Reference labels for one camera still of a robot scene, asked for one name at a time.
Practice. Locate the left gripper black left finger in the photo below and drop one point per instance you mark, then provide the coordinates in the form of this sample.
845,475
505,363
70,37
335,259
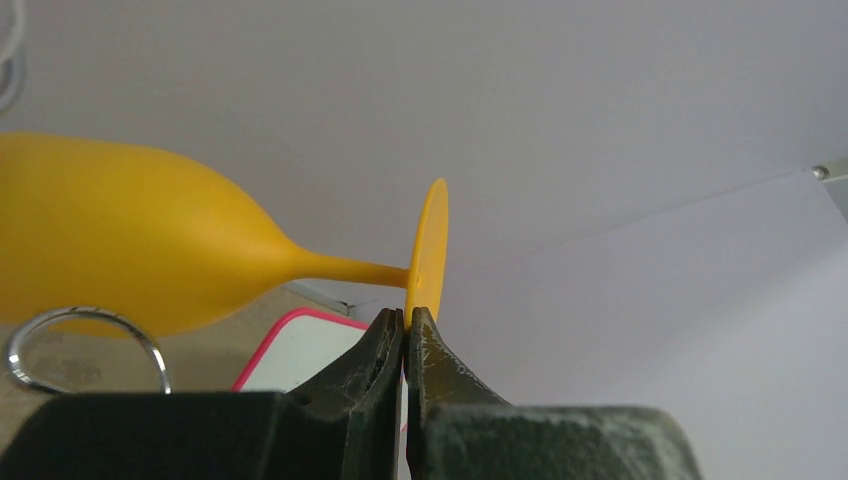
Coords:
343,423

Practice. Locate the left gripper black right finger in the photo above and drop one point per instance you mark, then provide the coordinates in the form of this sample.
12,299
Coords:
460,429

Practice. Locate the orange plastic wine glass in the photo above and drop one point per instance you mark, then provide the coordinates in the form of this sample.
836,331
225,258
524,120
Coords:
163,240

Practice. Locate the clear tumbler glass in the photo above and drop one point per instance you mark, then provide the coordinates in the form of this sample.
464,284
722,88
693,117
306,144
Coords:
13,58

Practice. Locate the pink framed whiteboard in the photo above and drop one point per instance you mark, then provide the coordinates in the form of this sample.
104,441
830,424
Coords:
297,347

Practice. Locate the silver wire wine glass rack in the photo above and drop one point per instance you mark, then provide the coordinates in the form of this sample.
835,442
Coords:
13,351

